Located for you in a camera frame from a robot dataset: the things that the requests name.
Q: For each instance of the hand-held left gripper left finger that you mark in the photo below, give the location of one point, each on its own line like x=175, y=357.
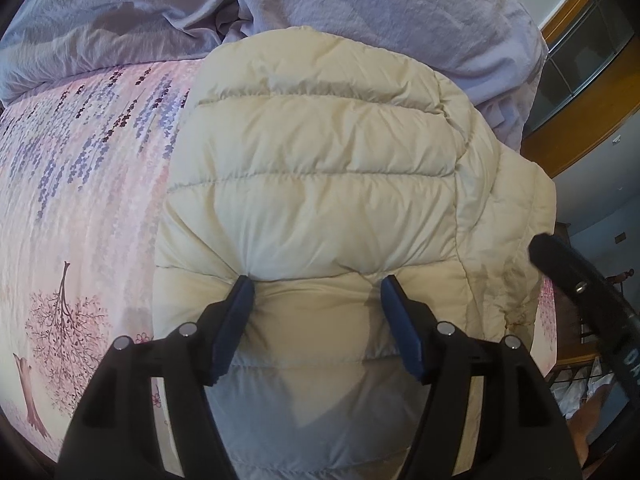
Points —
x=235, y=320

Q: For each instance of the wooden framed window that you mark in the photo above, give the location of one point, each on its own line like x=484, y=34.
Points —
x=565, y=150

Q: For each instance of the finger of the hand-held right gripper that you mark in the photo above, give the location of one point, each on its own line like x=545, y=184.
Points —
x=560, y=260

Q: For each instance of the lavender duvet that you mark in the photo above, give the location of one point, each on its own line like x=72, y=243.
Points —
x=350, y=0

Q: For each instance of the pink floral bed sheet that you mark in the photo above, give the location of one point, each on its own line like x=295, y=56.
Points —
x=75, y=210

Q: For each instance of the white cloth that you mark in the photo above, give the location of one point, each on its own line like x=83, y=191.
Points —
x=575, y=385

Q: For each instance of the cream quilted puffer jacket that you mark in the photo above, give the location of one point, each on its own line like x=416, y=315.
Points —
x=325, y=185

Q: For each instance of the grey wall plate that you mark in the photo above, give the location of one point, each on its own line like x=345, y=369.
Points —
x=621, y=236

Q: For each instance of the person's right forearm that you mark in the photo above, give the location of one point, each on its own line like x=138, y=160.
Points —
x=587, y=425

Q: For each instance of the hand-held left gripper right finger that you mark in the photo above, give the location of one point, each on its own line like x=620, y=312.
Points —
x=402, y=330

